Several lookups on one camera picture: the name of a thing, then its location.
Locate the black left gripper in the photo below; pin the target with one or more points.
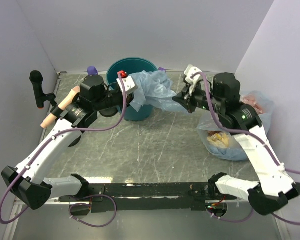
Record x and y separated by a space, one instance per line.
129 99

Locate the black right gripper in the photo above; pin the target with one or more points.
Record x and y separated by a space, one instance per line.
187 101

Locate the light blue trash bag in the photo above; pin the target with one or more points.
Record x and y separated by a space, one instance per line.
154 88

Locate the teal plastic trash bin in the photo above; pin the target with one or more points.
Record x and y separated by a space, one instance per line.
128 72

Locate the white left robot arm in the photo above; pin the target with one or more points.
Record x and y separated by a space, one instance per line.
28 180

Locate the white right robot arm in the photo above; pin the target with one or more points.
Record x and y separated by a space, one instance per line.
274 187

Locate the clear bag with trash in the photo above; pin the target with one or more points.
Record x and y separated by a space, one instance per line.
222 144

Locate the purple microphone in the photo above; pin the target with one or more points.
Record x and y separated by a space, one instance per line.
92 71

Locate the black round stand base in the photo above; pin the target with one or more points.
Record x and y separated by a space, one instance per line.
75 142

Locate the beige microphone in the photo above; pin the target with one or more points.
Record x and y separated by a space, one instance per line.
56 112

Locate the black microphone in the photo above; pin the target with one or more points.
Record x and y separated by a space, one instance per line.
36 80

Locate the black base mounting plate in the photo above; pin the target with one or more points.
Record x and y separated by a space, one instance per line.
149 196

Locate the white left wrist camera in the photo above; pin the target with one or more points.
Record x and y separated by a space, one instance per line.
128 83

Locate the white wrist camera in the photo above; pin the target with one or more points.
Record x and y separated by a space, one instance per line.
128 83
192 78

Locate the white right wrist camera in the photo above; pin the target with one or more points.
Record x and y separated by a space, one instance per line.
192 78

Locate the aluminium frame rail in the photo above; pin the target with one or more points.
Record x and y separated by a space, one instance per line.
105 72

